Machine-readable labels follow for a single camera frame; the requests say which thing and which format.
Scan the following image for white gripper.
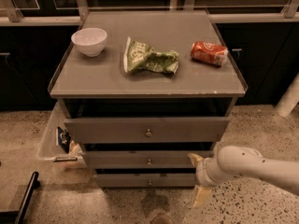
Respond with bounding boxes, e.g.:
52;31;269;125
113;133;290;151
188;153;217;208

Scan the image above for grey bottom drawer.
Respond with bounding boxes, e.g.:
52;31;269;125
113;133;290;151
94;174;195;188

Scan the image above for grey drawer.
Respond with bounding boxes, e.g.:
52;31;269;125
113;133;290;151
94;174;195;188
81;149;215;170
64;117;229;143

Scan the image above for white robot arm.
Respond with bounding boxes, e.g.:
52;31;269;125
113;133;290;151
188;146;299;208

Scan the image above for grey top drawer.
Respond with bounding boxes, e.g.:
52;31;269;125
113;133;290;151
64;117;229;143

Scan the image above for grey drawer cabinet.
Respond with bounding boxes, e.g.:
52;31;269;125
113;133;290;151
50;11;247;176

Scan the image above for grey middle drawer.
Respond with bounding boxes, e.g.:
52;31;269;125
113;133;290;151
81;149;215;170

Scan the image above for white table leg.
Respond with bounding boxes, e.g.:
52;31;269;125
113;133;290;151
275;73;299;117

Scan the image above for red soda can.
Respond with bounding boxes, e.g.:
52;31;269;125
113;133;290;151
191;41;228;67

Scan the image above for green crumpled chip bag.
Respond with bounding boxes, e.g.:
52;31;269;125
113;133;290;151
123;37;179;74

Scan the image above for dark snack packet in bin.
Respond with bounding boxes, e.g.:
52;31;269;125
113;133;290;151
57;127;71;153

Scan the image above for clear plastic storage bin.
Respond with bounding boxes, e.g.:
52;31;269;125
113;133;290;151
37;103;86;169

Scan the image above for white ceramic bowl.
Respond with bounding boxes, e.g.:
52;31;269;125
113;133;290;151
71;28;107;57

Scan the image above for black bar lower left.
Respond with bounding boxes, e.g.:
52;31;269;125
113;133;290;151
0;172;40;224

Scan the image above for dark wall cabinets with rail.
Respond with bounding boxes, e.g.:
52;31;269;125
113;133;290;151
0;0;298;111

